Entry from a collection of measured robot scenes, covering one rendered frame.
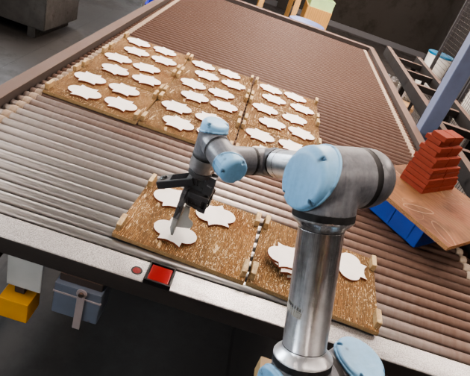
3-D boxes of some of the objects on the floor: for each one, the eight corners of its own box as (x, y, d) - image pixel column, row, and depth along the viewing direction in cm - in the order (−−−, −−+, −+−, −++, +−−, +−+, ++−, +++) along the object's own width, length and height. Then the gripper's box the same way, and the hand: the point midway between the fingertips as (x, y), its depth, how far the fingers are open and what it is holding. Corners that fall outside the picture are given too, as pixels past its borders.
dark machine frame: (443, 345, 279) (553, 214, 226) (384, 325, 277) (481, 189, 224) (376, 141, 533) (421, 57, 481) (345, 130, 532) (386, 45, 479)
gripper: (207, 192, 120) (189, 248, 130) (227, 161, 137) (209, 213, 147) (177, 180, 121) (161, 236, 131) (201, 151, 137) (184, 203, 148)
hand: (177, 221), depth 139 cm, fingers open, 14 cm apart
